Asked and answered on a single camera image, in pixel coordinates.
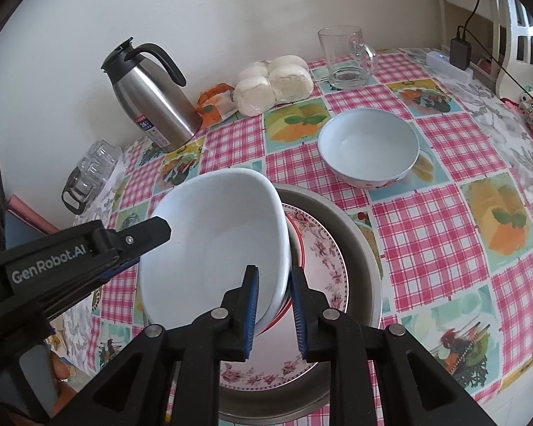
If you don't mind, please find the white square bowl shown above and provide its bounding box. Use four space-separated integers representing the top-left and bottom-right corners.
138 168 291 334

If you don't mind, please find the large stainless steel plate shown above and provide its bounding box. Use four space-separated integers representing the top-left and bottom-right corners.
219 185 381 425

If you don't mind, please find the round pink floral plate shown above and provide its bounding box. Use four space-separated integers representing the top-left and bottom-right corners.
219 204 349 393

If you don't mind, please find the light blue floral bowl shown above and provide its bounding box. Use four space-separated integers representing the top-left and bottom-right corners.
318 108 421 190

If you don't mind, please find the strawberry pattern bowl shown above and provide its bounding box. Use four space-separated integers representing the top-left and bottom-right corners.
260 213 305 335

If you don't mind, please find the person's left hand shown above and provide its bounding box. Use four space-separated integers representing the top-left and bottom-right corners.
51 352 72 381

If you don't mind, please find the clear drinking glass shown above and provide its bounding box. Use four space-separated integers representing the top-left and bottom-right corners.
77 157 113 187
87 140 122 167

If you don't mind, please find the stainless steel thermos jug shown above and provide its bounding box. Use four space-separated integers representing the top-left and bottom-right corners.
101 39 203 152

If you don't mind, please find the orange snack packet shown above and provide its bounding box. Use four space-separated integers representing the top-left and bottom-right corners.
195 83 238 129

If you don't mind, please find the pink checkered tablecloth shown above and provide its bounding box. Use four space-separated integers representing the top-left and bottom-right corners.
48 47 533 426

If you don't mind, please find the bag of white buns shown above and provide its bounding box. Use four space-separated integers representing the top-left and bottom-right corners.
233 55 314 116

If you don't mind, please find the clear glass mug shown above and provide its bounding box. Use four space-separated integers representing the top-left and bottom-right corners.
318 25 378 89

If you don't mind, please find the white power strip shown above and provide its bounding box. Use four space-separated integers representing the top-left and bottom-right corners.
426 51 474 85

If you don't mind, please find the black charger plug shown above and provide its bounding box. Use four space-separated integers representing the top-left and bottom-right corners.
449 28 472 70

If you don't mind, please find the white wooden shelf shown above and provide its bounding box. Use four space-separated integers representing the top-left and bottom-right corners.
438 0 533 100

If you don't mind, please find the black charger cable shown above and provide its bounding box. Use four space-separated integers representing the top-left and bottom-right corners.
459 0 533 121

